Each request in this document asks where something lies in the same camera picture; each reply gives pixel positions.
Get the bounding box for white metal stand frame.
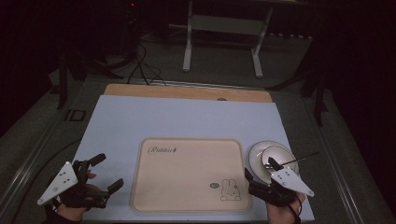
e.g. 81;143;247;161
182;0;276;79

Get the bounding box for light blue table mat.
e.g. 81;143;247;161
75;94;316;222

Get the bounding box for black floor cables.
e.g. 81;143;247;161
126;41;168;87

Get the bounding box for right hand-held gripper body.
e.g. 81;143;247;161
247;166;316;208

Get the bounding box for beige placemat with rabbit print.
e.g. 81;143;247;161
130;137;253;214

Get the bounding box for person's right hand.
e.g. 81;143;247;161
265;191;307;224

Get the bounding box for thin dark utensil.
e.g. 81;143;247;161
263;151;320;170

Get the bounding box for black tripod stand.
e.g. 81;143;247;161
55;46;125;110
266;55;330;127

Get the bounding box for dark device with red light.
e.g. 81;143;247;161
124;0;141;41

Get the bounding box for person's left hand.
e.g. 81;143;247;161
55;170;103;223

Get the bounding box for black square floor socket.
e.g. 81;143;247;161
64;108;87;122

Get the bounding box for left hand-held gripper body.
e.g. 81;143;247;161
36;159;110;209

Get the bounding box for white plate with dark rim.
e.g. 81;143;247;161
247;140;300;186

